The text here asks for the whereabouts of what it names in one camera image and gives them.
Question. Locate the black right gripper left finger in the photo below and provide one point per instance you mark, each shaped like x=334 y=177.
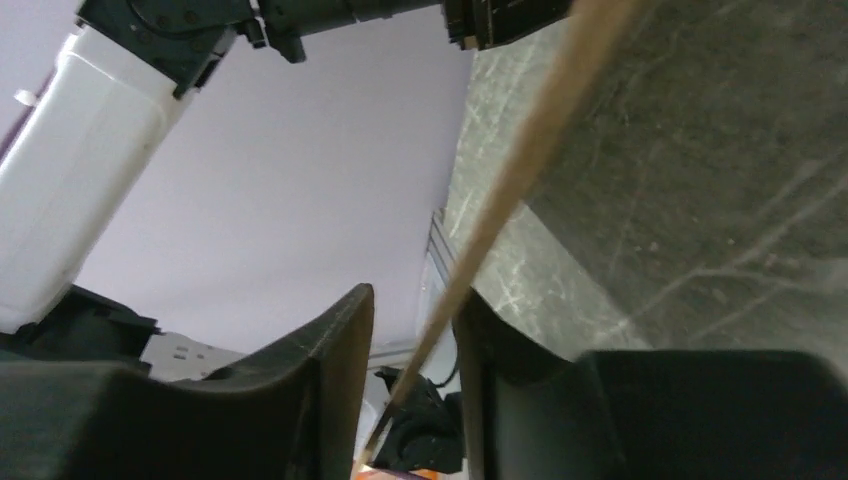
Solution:
x=79 y=402

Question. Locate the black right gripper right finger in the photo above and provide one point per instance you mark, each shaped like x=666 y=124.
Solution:
x=644 y=414

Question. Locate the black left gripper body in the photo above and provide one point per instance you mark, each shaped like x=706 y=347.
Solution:
x=488 y=24

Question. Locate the brown frame backing board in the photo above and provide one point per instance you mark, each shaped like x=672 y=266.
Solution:
x=591 y=37

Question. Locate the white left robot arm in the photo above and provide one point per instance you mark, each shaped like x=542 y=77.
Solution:
x=195 y=178

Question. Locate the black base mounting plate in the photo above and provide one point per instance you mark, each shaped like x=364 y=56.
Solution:
x=426 y=434

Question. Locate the aluminium rail frame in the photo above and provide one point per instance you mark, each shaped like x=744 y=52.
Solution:
x=441 y=367

